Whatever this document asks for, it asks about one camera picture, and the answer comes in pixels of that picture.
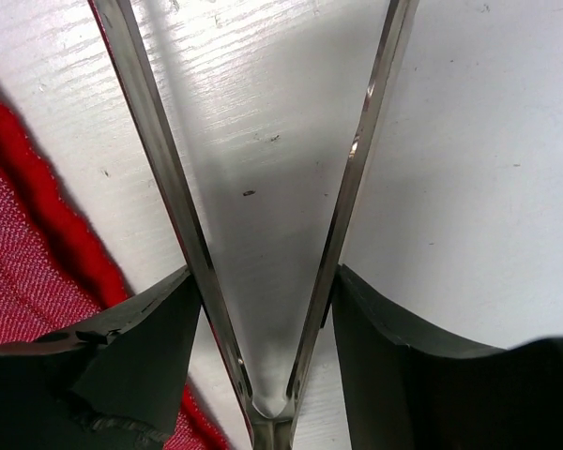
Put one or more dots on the red patterned placemat cloth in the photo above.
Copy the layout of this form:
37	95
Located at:
54	270

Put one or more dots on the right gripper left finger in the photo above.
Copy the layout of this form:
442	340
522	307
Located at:
113	381

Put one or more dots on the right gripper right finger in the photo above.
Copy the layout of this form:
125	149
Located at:
410	384

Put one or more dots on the metal serving tongs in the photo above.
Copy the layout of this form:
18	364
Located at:
121	35

